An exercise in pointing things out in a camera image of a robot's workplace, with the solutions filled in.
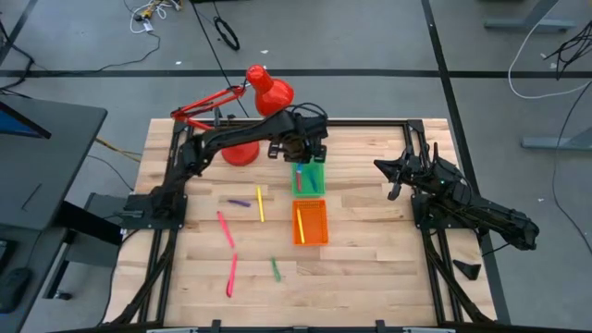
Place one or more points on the teal highlighter marker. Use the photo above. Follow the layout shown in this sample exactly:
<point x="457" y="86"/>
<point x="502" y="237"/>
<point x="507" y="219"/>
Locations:
<point x="313" y="181"/>

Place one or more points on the grey desk foot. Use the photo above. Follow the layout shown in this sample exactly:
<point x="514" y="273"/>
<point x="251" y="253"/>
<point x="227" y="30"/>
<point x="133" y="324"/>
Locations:
<point x="527" y="24"/>
<point x="555" y="142"/>

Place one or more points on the black triangular spare part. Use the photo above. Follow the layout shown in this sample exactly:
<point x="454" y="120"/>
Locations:
<point x="468" y="269"/>

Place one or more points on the green plastic basket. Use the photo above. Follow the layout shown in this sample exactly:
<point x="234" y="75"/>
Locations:
<point x="307" y="185"/>

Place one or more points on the silver aluminium bracket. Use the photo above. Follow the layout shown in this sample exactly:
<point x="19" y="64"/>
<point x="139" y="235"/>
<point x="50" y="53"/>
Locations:
<point x="171" y="330"/>
<point x="427" y="330"/>

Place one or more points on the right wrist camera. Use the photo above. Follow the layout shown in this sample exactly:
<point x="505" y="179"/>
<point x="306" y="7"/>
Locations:
<point x="410" y="155"/>

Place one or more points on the monitor with blue screen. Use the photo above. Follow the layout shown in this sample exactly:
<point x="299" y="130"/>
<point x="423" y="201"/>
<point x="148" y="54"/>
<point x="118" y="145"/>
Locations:
<point x="18" y="125"/>

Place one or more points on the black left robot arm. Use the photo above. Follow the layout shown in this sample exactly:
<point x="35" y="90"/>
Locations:
<point x="240" y="133"/>

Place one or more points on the green highlighter marker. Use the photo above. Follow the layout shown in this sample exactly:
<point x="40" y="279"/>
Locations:
<point x="275" y="269"/>

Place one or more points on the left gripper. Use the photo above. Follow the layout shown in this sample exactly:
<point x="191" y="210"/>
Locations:
<point x="300" y="139"/>

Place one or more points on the pink highlighter marker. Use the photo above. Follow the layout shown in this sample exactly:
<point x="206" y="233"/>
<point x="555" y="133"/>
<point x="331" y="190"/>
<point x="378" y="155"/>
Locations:
<point x="231" y="275"/>
<point x="225" y="230"/>
<point x="299" y="181"/>

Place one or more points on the red desk lamp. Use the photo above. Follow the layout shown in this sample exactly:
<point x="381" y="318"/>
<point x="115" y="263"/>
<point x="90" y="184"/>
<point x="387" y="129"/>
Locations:
<point x="273" y="94"/>

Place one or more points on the purple marker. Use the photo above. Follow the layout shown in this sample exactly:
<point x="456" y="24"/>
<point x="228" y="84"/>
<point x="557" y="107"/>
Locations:
<point x="239" y="203"/>

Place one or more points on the orange plastic basket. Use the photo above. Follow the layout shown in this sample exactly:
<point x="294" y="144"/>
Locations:
<point x="316" y="222"/>

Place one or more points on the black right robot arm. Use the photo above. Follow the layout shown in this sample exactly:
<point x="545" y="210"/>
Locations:
<point x="485" y="217"/>

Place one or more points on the dark grey desk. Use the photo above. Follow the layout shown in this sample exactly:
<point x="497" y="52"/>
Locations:
<point x="46" y="176"/>

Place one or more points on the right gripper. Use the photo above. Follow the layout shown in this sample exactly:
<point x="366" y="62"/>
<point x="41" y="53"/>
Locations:
<point x="418" y="175"/>

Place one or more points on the black computer mouse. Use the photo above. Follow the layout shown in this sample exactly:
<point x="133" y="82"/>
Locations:
<point x="14" y="289"/>

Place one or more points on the yellow highlighter marker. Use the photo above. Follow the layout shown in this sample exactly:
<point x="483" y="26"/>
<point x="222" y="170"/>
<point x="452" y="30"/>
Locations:
<point x="260" y="203"/>
<point x="300" y="225"/>

